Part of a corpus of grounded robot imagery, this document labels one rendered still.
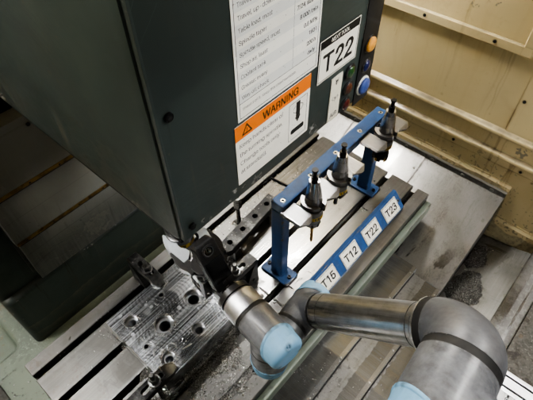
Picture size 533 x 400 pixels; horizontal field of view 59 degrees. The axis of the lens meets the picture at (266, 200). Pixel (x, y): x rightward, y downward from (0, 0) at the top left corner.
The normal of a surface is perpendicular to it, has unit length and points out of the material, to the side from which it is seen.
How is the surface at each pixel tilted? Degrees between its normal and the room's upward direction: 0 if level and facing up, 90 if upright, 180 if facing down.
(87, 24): 90
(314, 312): 59
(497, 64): 90
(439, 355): 31
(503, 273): 17
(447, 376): 11
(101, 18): 90
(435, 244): 24
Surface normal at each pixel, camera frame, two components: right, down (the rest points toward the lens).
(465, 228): -0.28, -0.35
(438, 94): -0.66, 0.58
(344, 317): -0.82, -0.11
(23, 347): -0.01, -0.64
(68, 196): 0.76, 0.50
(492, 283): -0.23, -0.76
